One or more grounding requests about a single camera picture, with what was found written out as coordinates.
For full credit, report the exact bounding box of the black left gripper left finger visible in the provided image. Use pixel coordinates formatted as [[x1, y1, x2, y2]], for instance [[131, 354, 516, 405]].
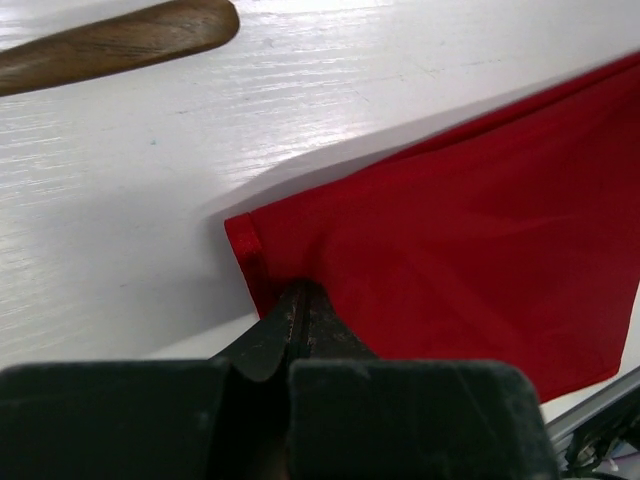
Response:
[[1, 286, 303, 479]]

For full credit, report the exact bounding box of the dark wooden fork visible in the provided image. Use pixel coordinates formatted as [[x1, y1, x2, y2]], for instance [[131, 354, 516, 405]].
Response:
[[1, 0, 240, 97]]

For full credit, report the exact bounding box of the red cloth napkin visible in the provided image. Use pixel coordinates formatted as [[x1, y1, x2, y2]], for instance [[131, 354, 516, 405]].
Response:
[[224, 54, 639, 401]]

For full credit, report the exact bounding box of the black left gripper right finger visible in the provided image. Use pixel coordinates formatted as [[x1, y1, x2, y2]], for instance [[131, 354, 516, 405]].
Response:
[[289, 282, 558, 479]]

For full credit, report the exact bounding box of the aluminium front rail frame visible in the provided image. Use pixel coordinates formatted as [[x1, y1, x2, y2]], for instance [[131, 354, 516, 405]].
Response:
[[547, 369, 639, 479]]

